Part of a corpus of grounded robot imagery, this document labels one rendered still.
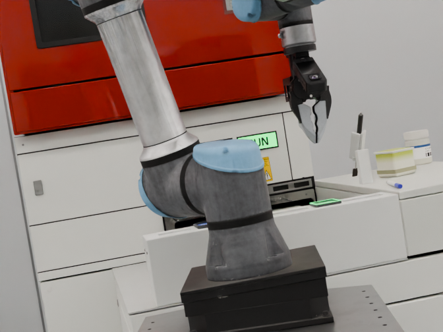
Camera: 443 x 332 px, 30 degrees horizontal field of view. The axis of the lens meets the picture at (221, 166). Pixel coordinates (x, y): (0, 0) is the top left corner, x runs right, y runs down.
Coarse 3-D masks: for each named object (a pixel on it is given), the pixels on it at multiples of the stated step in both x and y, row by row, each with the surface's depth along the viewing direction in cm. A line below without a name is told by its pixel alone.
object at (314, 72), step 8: (296, 64) 176; (304, 64) 175; (312, 64) 175; (296, 72) 176; (304, 72) 172; (312, 72) 172; (320, 72) 172; (304, 80) 170; (312, 80) 169; (320, 80) 169; (304, 88) 171; (312, 88) 169; (320, 88) 169
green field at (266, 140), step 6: (240, 138) 235; (246, 138) 235; (252, 138) 235; (258, 138) 236; (264, 138) 236; (270, 138) 236; (258, 144) 236; (264, 144) 236; (270, 144) 236; (276, 144) 237
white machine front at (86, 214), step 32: (96, 128) 228; (128, 128) 229; (192, 128) 232; (224, 128) 234; (256, 128) 236; (288, 128) 238; (32, 160) 225; (64, 160) 226; (96, 160) 228; (128, 160) 229; (288, 160) 238; (32, 192) 225; (64, 192) 226; (96, 192) 228; (128, 192) 230; (32, 224) 225; (64, 224) 227; (96, 224) 228; (128, 224) 230; (160, 224) 231; (64, 256) 227; (96, 256) 228; (128, 256) 230
